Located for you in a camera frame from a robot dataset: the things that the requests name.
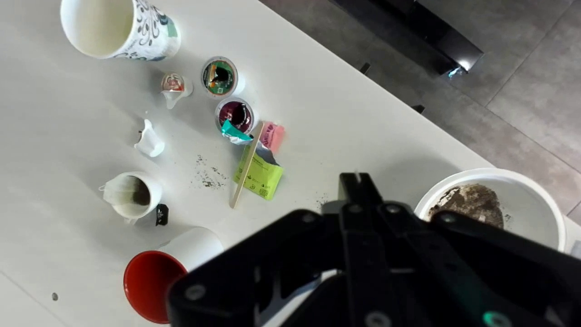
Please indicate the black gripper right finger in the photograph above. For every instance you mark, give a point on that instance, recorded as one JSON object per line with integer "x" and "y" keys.
{"x": 483, "y": 273}

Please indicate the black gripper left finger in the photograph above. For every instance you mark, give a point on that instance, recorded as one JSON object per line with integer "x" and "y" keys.
{"x": 241, "y": 266}

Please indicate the wooden stirrer stick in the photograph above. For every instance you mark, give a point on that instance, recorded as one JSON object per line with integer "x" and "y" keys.
{"x": 243, "y": 169}

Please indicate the green packet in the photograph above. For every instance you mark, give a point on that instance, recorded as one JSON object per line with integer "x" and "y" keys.
{"x": 263, "y": 175}

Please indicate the pink packet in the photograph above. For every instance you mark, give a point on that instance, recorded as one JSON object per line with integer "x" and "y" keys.
{"x": 272, "y": 135}

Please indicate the white bowl with food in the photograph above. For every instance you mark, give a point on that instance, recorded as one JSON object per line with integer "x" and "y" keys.
{"x": 526, "y": 206}

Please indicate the white mug red inside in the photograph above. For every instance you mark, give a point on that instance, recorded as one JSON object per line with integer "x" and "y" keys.
{"x": 151, "y": 284}

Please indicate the small dark pod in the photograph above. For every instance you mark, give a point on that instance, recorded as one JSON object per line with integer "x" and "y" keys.
{"x": 162, "y": 215}

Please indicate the small white creamer cup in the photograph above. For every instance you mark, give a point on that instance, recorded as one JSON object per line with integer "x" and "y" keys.
{"x": 129, "y": 195}

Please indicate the teal foil lid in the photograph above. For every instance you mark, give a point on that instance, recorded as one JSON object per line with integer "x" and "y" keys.
{"x": 232, "y": 131}

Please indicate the crumpled white creamer cup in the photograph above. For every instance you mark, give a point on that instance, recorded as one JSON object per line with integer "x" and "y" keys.
{"x": 149, "y": 142}

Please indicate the tipped creamer cup red top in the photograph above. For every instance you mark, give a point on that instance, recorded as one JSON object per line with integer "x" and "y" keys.
{"x": 174, "y": 88}

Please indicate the small pod green lid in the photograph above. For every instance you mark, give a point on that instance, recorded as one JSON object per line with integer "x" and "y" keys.
{"x": 218, "y": 77}

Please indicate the black table leg base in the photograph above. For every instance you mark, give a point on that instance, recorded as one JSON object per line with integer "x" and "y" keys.
{"x": 423, "y": 33}

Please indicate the floral paper cup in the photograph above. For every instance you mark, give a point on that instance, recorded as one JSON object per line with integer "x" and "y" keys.
{"x": 102, "y": 24}

